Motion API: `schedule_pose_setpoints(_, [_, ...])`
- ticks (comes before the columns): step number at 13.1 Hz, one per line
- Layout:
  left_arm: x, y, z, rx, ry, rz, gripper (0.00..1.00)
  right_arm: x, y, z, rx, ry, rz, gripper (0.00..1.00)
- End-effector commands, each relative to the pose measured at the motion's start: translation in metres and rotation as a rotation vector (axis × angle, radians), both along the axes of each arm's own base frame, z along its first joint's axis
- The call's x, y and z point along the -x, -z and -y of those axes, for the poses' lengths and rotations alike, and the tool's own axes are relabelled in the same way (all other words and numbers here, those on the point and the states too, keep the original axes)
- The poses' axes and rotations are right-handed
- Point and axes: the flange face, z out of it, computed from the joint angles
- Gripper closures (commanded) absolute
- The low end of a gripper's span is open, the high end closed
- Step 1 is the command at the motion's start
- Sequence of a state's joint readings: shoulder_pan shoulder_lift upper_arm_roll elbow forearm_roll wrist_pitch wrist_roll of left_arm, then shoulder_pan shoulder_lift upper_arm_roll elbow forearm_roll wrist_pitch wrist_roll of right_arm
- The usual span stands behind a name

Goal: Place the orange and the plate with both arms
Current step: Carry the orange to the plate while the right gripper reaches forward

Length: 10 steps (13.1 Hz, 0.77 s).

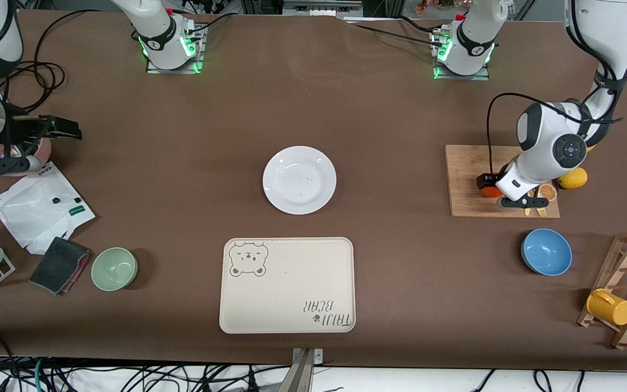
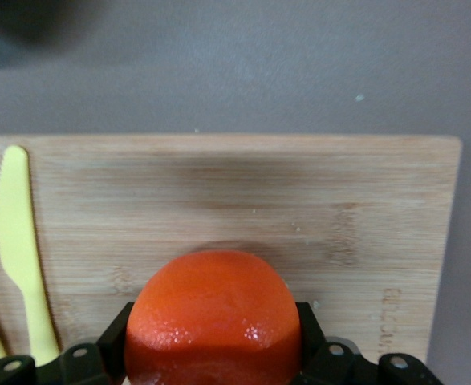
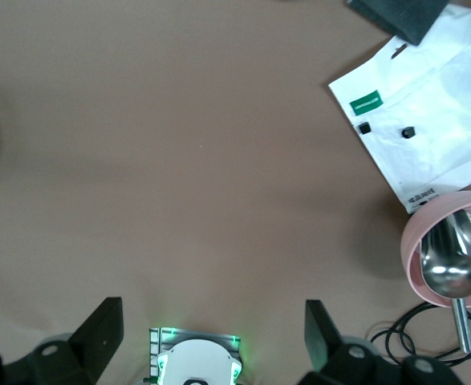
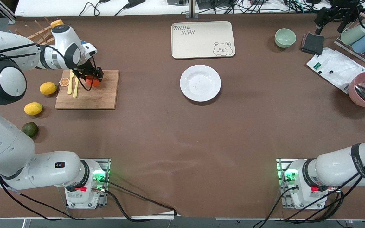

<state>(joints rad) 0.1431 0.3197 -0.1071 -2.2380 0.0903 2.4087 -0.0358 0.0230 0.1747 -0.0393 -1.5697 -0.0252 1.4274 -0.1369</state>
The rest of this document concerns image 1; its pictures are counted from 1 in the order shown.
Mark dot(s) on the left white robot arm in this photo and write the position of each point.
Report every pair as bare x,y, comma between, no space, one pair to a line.
547,136

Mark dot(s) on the light green bowl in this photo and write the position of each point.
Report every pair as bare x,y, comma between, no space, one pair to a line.
114,269

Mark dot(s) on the blue bowl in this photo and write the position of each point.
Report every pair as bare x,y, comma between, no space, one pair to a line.
546,252

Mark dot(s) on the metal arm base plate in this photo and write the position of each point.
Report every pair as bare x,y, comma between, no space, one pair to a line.
482,76
153,68

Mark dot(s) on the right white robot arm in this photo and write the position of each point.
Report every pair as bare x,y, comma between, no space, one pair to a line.
161,32

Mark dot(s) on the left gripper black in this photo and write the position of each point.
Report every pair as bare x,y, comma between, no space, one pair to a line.
488,180

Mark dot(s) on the cream bear print tray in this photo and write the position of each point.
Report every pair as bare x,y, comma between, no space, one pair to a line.
286,294

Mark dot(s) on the yellow plastic fork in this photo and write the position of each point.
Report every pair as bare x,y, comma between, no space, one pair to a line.
541,211

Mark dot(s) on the pink bowl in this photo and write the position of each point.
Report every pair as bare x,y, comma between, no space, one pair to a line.
45,149

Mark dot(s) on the toy orange slice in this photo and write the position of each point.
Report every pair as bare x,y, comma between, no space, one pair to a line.
548,192

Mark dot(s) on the white plastic bag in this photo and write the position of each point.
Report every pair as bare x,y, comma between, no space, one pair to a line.
36,209

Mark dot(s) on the aluminium camera mount post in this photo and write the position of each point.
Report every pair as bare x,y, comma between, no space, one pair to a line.
303,375

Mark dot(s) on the dark folded cloth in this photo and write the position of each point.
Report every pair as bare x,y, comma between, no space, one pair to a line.
59,265

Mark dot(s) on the yellow cup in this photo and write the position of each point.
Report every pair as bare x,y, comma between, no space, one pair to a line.
610,307

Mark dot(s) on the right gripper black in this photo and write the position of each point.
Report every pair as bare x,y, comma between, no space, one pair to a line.
24,129

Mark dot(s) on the wooden cutting board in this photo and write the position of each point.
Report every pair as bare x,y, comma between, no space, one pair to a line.
466,163

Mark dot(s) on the white round plate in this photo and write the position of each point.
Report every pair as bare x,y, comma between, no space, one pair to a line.
299,179

